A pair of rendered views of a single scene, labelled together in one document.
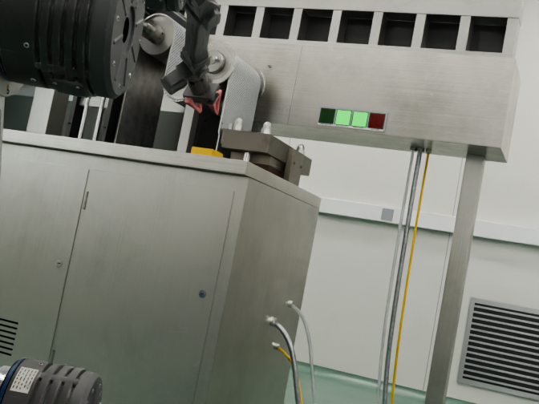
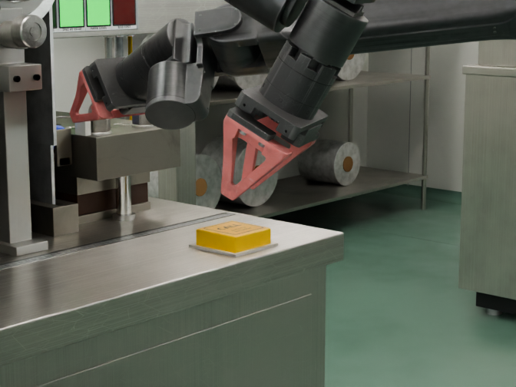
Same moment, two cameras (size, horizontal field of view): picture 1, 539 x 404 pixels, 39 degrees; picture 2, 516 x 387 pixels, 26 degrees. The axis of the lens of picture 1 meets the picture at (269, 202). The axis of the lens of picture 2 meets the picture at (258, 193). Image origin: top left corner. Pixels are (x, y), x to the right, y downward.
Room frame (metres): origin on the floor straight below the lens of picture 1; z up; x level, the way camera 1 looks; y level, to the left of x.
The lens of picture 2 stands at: (1.71, 1.53, 1.24)
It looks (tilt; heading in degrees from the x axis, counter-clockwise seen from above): 11 degrees down; 288
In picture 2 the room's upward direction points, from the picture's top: straight up
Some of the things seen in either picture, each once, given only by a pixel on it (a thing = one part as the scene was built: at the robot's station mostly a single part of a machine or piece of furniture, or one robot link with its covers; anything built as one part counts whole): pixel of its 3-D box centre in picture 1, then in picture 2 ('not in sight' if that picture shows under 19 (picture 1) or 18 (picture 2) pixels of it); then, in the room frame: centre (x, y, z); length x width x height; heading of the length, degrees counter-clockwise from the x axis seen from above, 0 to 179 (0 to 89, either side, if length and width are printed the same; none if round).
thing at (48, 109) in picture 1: (56, 75); not in sight; (2.84, 0.88, 1.18); 0.14 x 0.14 x 0.57
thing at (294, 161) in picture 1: (294, 167); not in sight; (2.52, -0.06, 0.96); 0.10 x 0.03 x 0.11; 157
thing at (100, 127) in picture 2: (238, 124); (97, 117); (2.40, 0.14, 1.05); 0.04 x 0.04 x 0.04
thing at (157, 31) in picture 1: (152, 31); not in sight; (2.54, 0.50, 1.33); 0.06 x 0.06 x 0.06; 67
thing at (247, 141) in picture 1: (269, 153); (50, 139); (2.54, 0.03, 1.00); 0.40 x 0.16 x 0.06; 157
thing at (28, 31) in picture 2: not in sight; (29, 31); (2.40, 0.32, 1.18); 0.04 x 0.02 x 0.04; 67
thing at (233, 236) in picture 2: (207, 154); (233, 236); (2.18, 0.20, 0.91); 0.07 x 0.07 x 0.02; 67
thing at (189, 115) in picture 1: (188, 117); (14, 131); (2.44, 0.31, 1.05); 0.06 x 0.05 x 0.31; 157
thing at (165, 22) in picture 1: (174, 46); not in sight; (2.68, 0.44, 1.33); 0.25 x 0.14 x 0.14; 157
